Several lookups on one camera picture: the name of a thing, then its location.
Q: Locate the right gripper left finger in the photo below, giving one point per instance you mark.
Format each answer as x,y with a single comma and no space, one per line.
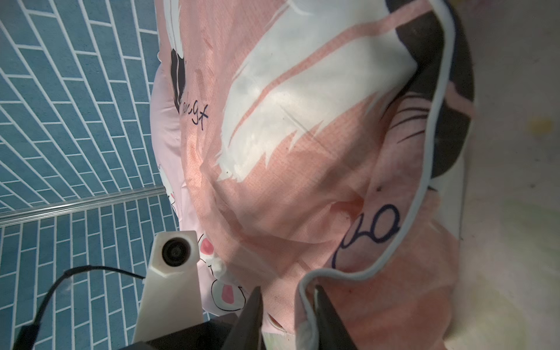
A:
246,334

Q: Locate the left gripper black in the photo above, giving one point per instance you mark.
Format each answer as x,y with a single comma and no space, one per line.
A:
208,335

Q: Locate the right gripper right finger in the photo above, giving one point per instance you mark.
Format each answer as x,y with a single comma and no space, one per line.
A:
333,335

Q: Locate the light pink cartoon pillow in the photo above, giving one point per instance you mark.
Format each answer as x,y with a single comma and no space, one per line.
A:
221,293

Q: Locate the salmon feather print pillow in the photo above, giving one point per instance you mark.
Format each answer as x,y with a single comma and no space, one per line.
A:
321,144

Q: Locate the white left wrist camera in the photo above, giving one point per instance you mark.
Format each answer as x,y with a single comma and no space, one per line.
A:
171,297

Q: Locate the left aluminium corner post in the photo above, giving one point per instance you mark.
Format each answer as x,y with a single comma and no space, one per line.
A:
69,207

